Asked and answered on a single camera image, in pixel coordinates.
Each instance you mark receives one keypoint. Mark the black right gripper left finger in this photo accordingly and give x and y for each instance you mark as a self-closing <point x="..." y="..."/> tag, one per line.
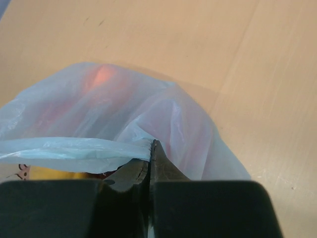
<point x="116" y="207"/>

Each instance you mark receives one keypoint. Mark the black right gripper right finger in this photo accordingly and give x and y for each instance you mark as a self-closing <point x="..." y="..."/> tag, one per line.
<point x="183" y="208"/>

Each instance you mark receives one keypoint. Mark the blue printed plastic bag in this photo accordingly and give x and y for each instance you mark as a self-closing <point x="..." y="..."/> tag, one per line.
<point x="53" y="124"/>

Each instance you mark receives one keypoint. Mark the red round fruit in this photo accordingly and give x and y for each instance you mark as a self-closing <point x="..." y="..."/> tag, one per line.
<point x="97" y="77"/>

